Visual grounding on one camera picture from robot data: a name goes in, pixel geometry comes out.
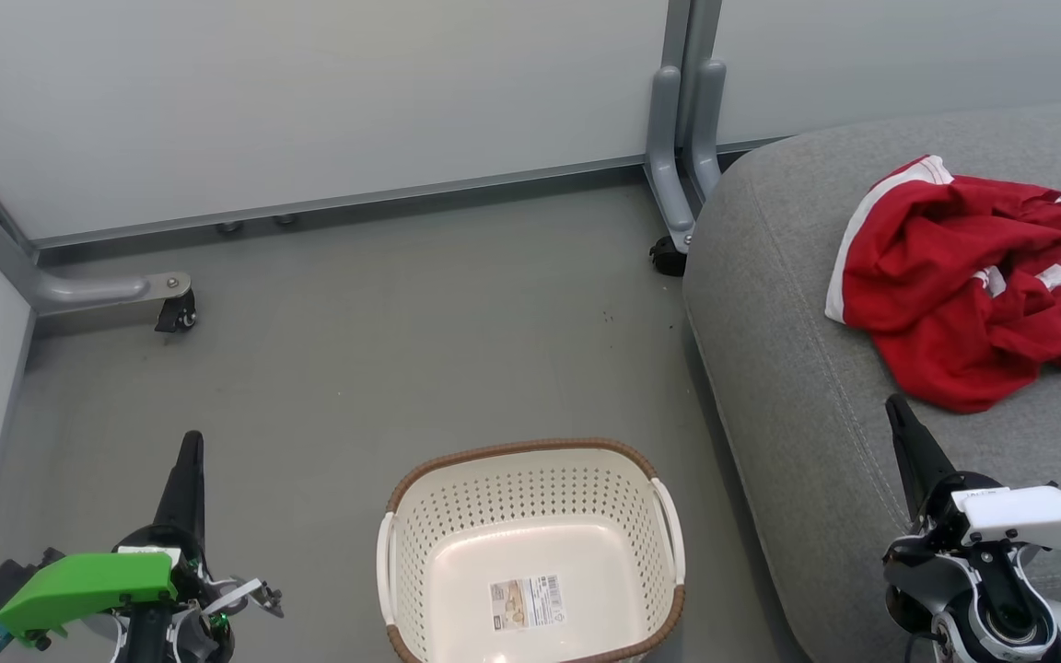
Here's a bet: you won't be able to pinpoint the grey partition base rail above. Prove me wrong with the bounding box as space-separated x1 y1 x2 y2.
31 136 794 254

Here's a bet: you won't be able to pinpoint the red garment thin white stripes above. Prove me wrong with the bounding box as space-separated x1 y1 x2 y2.
871 262 1061 413

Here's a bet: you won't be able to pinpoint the paper label sticker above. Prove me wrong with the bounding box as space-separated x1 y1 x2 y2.
490 575 566 631

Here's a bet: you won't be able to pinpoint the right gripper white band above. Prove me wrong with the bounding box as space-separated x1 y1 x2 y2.
885 394 1061 560

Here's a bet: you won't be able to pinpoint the grey curved partition leg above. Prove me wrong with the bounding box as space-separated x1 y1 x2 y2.
645 64 697 251
0 138 192 316
689 58 727 199

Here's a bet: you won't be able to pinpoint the white perforated laundry basket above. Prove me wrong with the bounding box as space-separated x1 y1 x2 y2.
376 437 686 663

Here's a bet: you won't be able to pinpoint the red garment wide white stripe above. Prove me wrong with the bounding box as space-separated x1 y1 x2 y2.
825 155 1061 334

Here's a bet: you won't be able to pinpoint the grey fabric sofa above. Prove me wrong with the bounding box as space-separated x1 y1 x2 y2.
682 97 1061 663

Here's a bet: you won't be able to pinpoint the black caster wheel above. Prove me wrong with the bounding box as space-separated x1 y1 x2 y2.
155 288 198 333
648 235 688 277

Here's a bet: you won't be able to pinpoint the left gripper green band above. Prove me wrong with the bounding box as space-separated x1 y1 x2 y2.
0 430 211 643

